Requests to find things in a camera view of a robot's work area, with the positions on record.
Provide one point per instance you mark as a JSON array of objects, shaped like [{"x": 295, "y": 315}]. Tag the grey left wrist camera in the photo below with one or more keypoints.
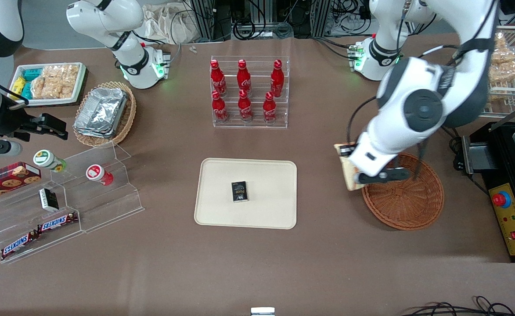
[{"x": 384, "y": 176}]

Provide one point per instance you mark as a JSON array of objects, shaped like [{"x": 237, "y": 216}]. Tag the clear acrylic stepped shelf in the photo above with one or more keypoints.
[{"x": 108, "y": 206}]

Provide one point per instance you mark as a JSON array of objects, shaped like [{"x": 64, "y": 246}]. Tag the cream plastic tray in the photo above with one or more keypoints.
[{"x": 222, "y": 197}]

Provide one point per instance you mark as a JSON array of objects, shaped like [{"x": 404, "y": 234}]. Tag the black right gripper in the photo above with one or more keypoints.
[{"x": 8, "y": 120}]

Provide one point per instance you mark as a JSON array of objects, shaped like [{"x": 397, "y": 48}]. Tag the triangular sandwich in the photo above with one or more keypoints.
[{"x": 349, "y": 175}]

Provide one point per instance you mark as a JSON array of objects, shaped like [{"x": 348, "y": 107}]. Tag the red emergency stop button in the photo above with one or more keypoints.
[{"x": 501, "y": 199}]

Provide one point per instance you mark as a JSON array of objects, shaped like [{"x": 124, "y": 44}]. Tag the red cookie box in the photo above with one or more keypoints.
[{"x": 7, "y": 180}]

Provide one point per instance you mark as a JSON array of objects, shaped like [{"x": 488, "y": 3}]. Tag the aluminium frame rack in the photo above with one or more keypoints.
[{"x": 202, "y": 17}]

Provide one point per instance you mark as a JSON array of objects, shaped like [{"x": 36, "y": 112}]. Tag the white rectangular snack tray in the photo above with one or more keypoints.
[{"x": 42, "y": 102}]

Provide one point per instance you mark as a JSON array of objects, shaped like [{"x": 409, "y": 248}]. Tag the teal snack packet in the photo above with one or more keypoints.
[
  {"x": 27, "y": 90},
  {"x": 32, "y": 74}
]

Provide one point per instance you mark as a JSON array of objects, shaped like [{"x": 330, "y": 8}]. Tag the small black card box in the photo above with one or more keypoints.
[{"x": 239, "y": 192}]

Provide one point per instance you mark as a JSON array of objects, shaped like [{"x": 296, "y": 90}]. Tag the white Franka right arm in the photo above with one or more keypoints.
[{"x": 108, "y": 22}]

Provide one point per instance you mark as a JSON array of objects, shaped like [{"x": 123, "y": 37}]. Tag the green lid drink cup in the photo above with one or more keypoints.
[{"x": 46, "y": 160}]

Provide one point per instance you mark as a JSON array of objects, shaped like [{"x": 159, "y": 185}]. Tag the aluminium foil tray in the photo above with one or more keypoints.
[{"x": 101, "y": 112}]

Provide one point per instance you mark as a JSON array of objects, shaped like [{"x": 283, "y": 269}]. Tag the small silver white box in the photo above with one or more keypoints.
[{"x": 262, "y": 312}]

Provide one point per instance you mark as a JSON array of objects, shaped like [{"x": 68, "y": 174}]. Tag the black appliance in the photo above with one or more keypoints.
[{"x": 498, "y": 166}]

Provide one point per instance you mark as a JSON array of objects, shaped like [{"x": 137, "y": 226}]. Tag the round brown wicker basket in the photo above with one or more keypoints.
[{"x": 406, "y": 206}]

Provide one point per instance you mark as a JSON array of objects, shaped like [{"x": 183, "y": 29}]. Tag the Snickers chocolate bar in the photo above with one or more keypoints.
[
  {"x": 19, "y": 244},
  {"x": 57, "y": 222}
]

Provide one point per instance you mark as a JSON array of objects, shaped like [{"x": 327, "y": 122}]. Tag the clear rice cracker bag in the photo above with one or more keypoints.
[
  {"x": 38, "y": 87},
  {"x": 500, "y": 41},
  {"x": 507, "y": 57},
  {"x": 503, "y": 73},
  {"x": 69, "y": 81},
  {"x": 52, "y": 83}
]

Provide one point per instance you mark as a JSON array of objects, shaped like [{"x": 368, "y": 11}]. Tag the red lid drink cup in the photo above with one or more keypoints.
[{"x": 97, "y": 173}]

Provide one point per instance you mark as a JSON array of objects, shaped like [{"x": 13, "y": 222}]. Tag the white Franka left arm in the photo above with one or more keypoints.
[{"x": 424, "y": 87}]

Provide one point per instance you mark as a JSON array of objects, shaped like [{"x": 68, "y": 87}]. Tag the white cloth bag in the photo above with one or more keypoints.
[{"x": 169, "y": 24}]

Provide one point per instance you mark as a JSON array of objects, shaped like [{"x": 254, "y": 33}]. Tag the yellow snack packet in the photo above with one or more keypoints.
[{"x": 18, "y": 85}]

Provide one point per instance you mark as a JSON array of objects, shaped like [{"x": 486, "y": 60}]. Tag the clear acrylic bottle rack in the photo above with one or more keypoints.
[{"x": 259, "y": 70}]

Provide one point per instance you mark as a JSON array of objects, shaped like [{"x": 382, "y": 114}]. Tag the red cola bottle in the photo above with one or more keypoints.
[
  {"x": 219, "y": 109},
  {"x": 217, "y": 79},
  {"x": 277, "y": 80},
  {"x": 245, "y": 108},
  {"x": 269, "y": 109},
  {"x": 243, "y": 78}
]

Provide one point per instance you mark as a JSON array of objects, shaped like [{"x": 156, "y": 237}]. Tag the oval tan wicker basket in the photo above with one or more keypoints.
[{"x": 125, "y": 118}]

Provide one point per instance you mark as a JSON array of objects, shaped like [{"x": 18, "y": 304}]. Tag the small black white box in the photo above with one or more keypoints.
[{"x": 48, "y": 199}]

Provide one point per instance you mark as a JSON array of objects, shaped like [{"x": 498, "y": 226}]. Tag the brown table cloth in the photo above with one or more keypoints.
[{"x": 152, "y": 272}]

